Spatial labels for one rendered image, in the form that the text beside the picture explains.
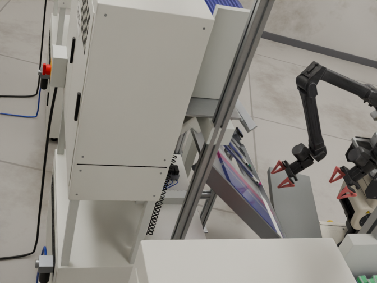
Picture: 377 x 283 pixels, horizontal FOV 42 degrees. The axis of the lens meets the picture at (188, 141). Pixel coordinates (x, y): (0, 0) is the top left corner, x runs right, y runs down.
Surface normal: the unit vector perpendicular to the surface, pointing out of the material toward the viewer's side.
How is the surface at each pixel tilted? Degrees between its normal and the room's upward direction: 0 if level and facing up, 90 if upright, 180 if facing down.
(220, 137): 90
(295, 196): 0
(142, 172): 90
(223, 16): 90
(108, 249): 0
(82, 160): 90
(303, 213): 0
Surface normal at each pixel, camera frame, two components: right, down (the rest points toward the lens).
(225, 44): 0.22, 0.65
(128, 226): 0.25, -0.76
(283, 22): -0.05, 0.61
